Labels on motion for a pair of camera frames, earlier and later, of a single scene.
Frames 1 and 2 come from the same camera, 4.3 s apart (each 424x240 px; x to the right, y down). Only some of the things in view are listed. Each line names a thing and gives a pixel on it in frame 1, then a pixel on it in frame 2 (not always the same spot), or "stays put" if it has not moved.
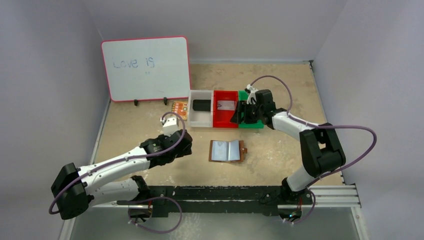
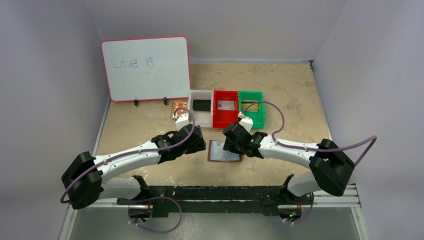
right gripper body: x=247 y=112 → x=232 y=141
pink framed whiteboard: x=147 y=68 stays put
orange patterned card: x=180 y=107 stays put
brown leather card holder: x=227 y=151 stays put
